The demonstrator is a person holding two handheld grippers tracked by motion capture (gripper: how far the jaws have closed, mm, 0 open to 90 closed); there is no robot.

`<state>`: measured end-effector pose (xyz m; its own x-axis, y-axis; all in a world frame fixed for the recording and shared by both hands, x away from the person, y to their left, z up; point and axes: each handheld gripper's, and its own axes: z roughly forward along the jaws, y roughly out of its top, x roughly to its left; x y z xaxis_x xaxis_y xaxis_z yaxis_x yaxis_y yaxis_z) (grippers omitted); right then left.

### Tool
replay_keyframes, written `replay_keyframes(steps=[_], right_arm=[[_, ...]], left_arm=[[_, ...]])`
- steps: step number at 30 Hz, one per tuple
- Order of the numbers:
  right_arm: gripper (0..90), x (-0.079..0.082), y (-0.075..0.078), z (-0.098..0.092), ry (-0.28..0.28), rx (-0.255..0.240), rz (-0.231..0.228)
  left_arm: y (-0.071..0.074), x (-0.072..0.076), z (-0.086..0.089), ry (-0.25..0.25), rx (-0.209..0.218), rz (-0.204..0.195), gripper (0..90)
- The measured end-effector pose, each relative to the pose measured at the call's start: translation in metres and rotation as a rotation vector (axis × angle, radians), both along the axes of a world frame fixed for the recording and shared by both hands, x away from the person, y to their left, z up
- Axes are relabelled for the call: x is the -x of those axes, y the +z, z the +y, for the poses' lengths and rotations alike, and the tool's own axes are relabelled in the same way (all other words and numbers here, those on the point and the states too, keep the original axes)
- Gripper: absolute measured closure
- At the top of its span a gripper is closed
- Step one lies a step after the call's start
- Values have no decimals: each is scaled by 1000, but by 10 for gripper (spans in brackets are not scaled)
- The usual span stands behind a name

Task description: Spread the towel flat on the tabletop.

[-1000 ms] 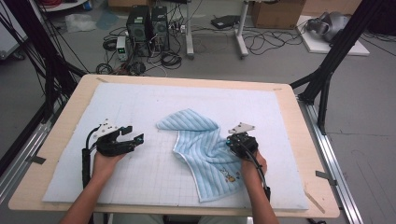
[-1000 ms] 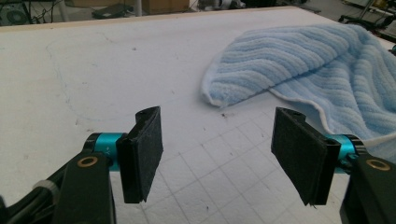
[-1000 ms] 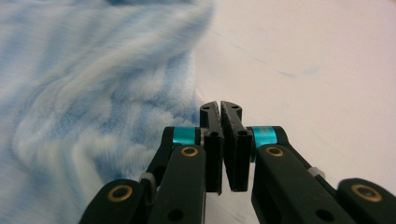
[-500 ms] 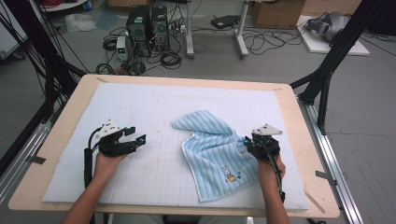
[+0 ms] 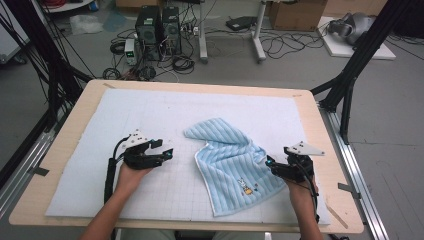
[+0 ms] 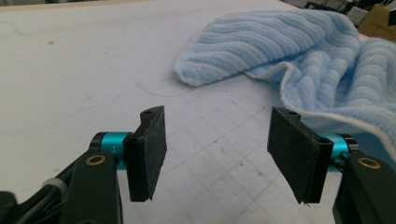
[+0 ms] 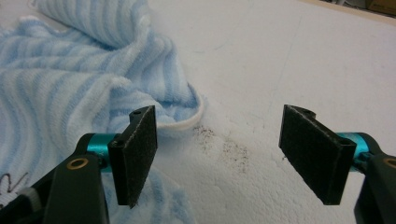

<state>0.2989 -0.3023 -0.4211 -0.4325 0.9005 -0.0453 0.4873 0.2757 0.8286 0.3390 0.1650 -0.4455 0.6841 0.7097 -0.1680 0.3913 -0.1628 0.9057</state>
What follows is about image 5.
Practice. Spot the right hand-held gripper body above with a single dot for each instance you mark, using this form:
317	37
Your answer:
296	171

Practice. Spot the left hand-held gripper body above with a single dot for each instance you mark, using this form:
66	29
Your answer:
143	161

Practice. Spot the light blue striped towel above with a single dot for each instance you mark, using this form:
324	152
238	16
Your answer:
230	166

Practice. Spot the person's right hand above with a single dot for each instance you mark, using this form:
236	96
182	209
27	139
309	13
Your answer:
301	195

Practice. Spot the person's left hand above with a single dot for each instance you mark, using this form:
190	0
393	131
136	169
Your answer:
130	181

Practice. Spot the white grid foam mat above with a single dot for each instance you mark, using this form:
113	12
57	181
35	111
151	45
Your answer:
160	193

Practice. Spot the thin wooden stick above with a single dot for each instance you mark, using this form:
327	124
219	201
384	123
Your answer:
336	216

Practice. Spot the white power supply unit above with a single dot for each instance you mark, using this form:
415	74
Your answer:
130	51

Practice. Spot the black tape piece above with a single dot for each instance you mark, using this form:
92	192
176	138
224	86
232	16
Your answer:
39	171

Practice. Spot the large black computer tower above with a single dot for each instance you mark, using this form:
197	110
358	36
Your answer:
148	31

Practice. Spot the slim black computer tower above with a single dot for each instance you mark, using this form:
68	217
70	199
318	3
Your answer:
171	30

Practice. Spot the white floor board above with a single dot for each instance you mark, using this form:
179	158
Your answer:
343	50

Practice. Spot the white desk leg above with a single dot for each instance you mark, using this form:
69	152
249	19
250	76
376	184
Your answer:
202	33
258	36

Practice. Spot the flat black device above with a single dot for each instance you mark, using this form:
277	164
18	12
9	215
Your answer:
240	23

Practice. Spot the brown cardboard box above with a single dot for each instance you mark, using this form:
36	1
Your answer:
296	15

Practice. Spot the clear plastic bag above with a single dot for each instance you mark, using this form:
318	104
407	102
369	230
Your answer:
85	24

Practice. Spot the grey headset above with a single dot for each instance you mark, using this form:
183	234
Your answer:
355	28

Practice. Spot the aluminium rail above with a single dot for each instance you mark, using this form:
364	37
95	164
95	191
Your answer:
353	160
23	166

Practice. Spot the black metal frame post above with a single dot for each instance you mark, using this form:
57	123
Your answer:
363	50
43	50

